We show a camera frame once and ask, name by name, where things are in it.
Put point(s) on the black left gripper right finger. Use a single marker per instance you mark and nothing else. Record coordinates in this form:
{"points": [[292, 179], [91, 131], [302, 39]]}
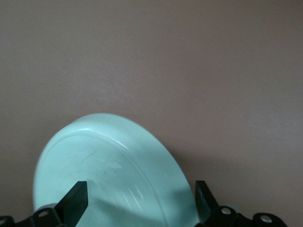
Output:
{"points": [[206, 205]]}

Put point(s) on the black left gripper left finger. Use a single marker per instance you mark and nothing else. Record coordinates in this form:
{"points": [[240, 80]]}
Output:
{"points": [[73, 203]]}

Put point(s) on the light green round plate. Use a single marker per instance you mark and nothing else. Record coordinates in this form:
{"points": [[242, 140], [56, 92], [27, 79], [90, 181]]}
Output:
{"points": [[106, 156]]}

